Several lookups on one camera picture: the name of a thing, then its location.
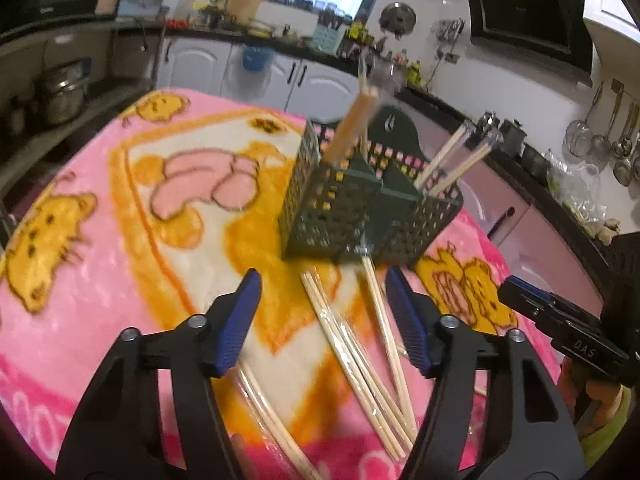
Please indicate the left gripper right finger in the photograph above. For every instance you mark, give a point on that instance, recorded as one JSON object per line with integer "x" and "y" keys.
{"x": 528, "y": 433}

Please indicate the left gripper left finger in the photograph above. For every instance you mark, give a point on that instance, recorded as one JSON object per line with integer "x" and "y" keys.
{"x": 116, "y": 430}

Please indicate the chopsticks long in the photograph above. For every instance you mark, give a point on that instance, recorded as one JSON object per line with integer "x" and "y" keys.
{"x": 374, "y": 398}

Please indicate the blue knife block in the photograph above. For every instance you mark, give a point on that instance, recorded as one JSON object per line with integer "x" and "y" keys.
{"x": 326, "y": 39}

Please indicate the hanging steel ladle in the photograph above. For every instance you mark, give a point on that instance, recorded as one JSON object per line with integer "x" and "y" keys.
{"x": 601, "y": 145}

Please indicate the hanging steel pot lid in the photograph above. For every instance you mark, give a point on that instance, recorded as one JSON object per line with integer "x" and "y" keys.
{"x": 398, "y": 19}

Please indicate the steel kettle pot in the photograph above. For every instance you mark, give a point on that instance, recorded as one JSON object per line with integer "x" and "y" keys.
{"x": 513, "y": 137}

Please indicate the yellow green sleeve forearm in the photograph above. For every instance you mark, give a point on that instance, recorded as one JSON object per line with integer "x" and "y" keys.
{"x": 595, "y": 445}

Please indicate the black range hood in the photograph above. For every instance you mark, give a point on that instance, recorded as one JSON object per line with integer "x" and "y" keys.
{"x": 549, "y": 33}

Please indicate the light blue storage box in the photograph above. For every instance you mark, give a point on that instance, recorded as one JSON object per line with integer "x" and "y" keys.
{"x": 139, "y": 8}

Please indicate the pink cartoon blanket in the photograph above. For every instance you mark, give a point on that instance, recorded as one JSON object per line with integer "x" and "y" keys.
{"x": 162, "y": 212}

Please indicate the chopsticks crossing diagonal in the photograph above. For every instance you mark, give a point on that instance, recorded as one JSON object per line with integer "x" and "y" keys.
{"x": 492, "y": 141}

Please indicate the white upper cabinet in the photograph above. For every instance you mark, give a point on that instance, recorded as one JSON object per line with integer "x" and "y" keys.
{"x": 612, "y": 14}

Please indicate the dark green utensil caddy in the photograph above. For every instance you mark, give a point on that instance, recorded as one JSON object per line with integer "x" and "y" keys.
{"x": 367, "y": 205}

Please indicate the hanging wire skimmer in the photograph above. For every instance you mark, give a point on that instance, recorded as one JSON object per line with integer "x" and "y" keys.
{"x": 578, "y": 135}

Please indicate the person left hand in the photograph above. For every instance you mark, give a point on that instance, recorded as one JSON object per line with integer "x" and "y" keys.
{"x": 239, "y": 447}

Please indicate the plastic bag of vegetables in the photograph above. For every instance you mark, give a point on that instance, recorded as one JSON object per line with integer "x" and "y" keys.
{"x": 577, "y": 188}

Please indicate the blue bag on cabinet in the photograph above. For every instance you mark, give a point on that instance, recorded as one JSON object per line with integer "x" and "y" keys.
{"x": 256, "y": 59}

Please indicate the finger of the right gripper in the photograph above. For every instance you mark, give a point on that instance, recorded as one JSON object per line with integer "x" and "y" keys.
{"x": 524, "y": 288}

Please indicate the small steel teapot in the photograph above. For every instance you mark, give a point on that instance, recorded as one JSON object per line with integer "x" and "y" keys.
{"x": 488, "y": 122}

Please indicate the person right hand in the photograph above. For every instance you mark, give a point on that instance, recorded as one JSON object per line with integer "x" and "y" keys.
{"x": 593, "y": 403}

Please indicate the stacked steel pots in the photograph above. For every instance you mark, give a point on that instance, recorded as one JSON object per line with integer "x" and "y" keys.
{"x": 62, "y": 91}

